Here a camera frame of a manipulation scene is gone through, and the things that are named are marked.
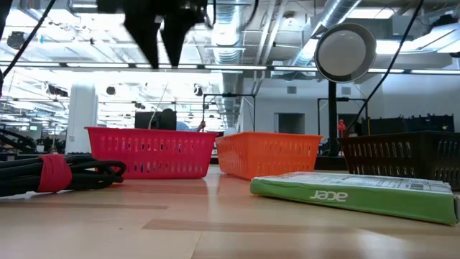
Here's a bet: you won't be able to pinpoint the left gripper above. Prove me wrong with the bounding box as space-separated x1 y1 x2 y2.
96 0 209 70

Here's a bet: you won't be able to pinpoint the black cable bundle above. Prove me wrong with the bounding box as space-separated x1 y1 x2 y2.
0 154 127 198

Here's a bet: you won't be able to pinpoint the green acer box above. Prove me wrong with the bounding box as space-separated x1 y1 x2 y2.
249 171 460 227

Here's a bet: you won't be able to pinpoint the long LED light bar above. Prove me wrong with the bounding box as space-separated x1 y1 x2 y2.
0 61 460 75

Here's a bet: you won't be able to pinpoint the black monitor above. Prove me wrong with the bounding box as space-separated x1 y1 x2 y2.
134 108 178 131

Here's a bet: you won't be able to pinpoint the person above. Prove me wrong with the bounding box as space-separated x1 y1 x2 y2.
175 120 208 132

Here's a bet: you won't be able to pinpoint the white pillar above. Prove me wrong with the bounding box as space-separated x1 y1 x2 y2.
65 84 98 155

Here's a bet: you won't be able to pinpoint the red plastic basket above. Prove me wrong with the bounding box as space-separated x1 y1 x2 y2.
85 126 219 180

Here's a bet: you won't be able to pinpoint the orange plastic basket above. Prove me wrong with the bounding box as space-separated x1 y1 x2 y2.
215 131 323 181

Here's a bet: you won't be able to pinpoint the black curved machine part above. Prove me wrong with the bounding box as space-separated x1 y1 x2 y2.
0 127 41 154

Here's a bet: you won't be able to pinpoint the round white lamp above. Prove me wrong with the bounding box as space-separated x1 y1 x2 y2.
314 22 377 158

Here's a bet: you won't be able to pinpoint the black crates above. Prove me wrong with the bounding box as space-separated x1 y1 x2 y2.
361 114 456 137

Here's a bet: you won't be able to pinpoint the black plastic basket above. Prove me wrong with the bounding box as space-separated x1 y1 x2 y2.
339 130 460 191

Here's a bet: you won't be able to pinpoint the silver spiral duct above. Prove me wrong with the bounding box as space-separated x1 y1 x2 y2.
208 0 246 130

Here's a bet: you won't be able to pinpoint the black metal stand frame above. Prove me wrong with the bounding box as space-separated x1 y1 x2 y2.
202 93 257 133
317 96 368 137

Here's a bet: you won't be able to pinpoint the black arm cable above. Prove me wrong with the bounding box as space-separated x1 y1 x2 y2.
344 0 426 135
0 0 58 98

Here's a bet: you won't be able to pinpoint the black ceiling cord reel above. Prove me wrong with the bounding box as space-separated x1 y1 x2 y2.
6 30 28 50

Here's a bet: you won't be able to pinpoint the red cable strap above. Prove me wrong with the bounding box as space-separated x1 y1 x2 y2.
37 154 73 194

